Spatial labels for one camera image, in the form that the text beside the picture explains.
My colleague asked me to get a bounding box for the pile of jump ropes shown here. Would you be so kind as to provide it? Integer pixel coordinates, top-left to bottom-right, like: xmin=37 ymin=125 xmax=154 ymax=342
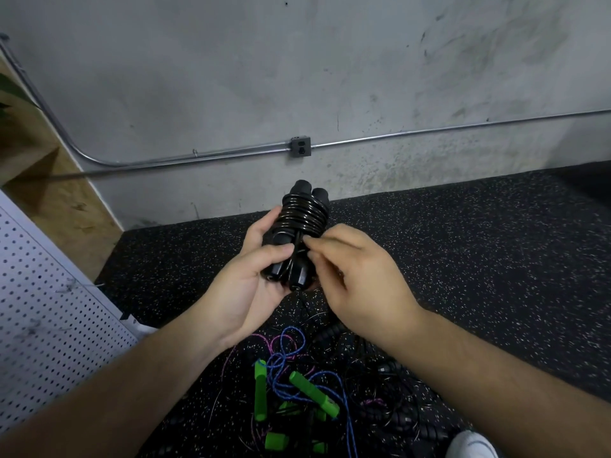
xmin=214 ymin=314 xmax=469 ymax=458

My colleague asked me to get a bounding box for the person's left hand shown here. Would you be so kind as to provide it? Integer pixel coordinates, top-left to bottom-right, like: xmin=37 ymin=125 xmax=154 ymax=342
xmin=195 ymin=207 xmax=295 ymax=349

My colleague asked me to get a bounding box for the black foam-handled jump rope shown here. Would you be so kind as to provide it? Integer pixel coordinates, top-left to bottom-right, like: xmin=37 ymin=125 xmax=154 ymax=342
xmin=262 ymin=179 xmax=332 ymax=290

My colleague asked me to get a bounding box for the white right shoe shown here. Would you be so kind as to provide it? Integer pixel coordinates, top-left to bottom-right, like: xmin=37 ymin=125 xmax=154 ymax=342
xmin=446 ymin=430 xmax=500 ymax=458

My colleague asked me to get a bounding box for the white pegboard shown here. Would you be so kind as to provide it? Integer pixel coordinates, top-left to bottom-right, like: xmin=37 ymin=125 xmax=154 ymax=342
xmin=0 ymin=190 xmax=154 ymax=435

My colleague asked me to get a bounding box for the metal conduit pipe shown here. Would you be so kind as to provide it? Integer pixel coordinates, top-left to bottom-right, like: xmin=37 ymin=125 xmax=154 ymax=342
xmin=0 ymin=33 xmax=611 ymax=170

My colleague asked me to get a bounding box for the person's left forearm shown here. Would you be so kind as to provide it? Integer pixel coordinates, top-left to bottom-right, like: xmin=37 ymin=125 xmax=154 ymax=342
xmin=0 ymin=314 xmax=228 ymax=458

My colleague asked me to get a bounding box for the white pegboard stand foot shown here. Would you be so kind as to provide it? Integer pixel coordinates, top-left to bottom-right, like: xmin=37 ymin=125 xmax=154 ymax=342
xmin=119 ymin=312 xmax=158 ymax=338

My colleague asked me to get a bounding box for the green potted plant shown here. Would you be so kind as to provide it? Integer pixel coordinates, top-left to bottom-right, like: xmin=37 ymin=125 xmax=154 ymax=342
xmin=0 ymin=73 xmax=30 ymax=111

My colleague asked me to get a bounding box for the person's right forearm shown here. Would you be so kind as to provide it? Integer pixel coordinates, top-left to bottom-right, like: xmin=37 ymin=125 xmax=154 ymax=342
xmin=396 ymin=312 xmax=611 ymax=458

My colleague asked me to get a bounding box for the person's right hand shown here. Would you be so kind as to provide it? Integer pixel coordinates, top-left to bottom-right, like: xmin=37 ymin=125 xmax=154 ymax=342
xmin=304 ymin=223 xmax=426 ymax=351

